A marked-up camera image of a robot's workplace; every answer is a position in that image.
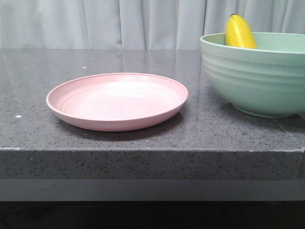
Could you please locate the yellow banana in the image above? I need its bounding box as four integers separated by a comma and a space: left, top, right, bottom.
224, 14, 257, 49

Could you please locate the pink plate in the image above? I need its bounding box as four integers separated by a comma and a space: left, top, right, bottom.
46, 73, 188, 132

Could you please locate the green bowl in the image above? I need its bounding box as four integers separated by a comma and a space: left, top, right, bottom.
200, 32, 305, 118

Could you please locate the white curtain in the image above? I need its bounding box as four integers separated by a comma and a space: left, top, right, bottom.
0, 0, 305, 50

